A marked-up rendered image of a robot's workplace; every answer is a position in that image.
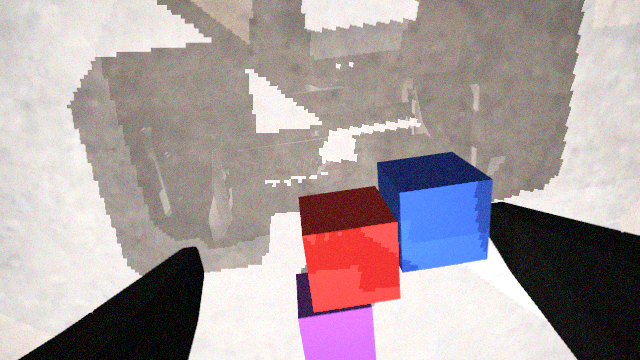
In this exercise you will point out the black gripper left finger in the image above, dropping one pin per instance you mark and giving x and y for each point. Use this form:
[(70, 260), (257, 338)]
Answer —
[(153, 318)]

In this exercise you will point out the red block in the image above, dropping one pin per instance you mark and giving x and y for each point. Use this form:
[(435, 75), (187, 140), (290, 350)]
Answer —
[(350, 240)]

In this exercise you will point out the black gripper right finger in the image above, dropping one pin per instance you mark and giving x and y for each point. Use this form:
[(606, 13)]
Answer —
[(583, 278)]

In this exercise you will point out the blue block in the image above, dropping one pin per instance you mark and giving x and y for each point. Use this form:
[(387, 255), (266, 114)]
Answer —
[(442, 205)]

